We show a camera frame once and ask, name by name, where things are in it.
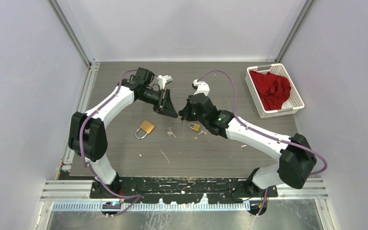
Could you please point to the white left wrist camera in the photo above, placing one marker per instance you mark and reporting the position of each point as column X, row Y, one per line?
column 162, row 81

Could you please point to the small silver key bunch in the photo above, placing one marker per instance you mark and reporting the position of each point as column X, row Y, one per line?
column 203, row 132

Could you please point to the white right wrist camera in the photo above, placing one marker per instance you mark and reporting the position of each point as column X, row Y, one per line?
column 200, row 87

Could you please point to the silver key bunch centre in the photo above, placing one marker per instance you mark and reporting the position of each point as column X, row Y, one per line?
column 170, row 132

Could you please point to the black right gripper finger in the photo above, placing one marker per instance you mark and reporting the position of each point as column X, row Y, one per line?
column 183, row 113
column 184, row 119

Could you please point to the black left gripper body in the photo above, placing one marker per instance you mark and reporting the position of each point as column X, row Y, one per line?
column 162, row 100

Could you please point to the red cloth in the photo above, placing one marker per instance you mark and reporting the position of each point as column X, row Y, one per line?
column 273, row 90

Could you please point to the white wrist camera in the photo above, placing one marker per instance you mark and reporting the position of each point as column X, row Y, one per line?
column 162, row 81
column 200, row 87

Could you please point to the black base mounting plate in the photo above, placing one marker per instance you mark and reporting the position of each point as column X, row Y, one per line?
column 185, row 190

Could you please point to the white perforated plastic basket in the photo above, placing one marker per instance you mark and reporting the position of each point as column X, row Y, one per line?
column 291, row 106

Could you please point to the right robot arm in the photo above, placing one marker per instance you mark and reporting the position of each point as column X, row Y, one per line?
column 294, row 160

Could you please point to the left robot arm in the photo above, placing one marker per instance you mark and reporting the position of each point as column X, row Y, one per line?
column 87, row 134

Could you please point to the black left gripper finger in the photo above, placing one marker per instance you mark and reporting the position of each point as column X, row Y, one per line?
column 167, row 99
column 167, row 111

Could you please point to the aluminium front rail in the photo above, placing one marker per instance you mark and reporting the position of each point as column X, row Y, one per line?
column 73, row 195

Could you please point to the large brass padlock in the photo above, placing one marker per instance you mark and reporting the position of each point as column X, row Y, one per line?
column 144, row 129

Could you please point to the small brass padlock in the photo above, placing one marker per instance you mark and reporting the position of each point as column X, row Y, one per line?
column 194, row 126

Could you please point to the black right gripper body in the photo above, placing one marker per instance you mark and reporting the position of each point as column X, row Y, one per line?
column 194, row 117

